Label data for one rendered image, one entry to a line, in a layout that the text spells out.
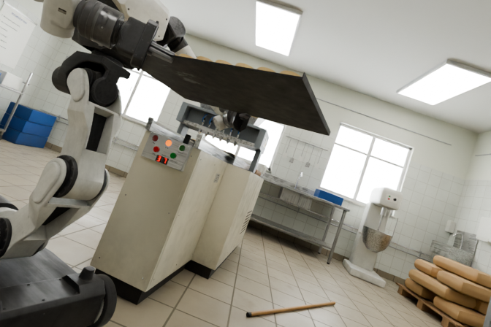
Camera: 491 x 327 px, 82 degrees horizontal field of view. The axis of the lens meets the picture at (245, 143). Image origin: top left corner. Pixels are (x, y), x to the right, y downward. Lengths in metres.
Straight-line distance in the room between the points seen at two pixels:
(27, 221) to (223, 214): 1.29
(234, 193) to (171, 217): 0.73
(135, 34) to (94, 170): 0.55
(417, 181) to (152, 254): 5.10
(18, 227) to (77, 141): 0.36
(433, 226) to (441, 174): 0.93
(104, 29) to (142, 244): 1.14
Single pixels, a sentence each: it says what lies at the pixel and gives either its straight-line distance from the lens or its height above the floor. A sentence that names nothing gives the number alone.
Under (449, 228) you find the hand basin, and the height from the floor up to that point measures 1.19.
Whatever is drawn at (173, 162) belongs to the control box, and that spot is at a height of 0.73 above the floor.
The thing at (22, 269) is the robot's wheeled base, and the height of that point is 0.17.
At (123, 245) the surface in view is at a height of 0.24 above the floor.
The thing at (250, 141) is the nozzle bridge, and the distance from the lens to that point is 2.24.
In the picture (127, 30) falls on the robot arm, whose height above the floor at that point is 1.01.
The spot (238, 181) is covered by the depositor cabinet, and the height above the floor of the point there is 0.74.
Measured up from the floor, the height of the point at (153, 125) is 0.88.
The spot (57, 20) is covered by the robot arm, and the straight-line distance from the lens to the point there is 0.79.
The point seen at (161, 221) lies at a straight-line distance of 1.56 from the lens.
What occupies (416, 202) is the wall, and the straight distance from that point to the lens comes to 5.97.
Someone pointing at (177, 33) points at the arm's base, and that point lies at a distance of 1.40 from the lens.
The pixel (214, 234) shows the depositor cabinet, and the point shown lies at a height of 0.31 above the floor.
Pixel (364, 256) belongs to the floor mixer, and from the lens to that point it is 5.16.
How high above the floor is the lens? 0.79
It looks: 6 degrees up
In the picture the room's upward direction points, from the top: 21 degrees clockwise
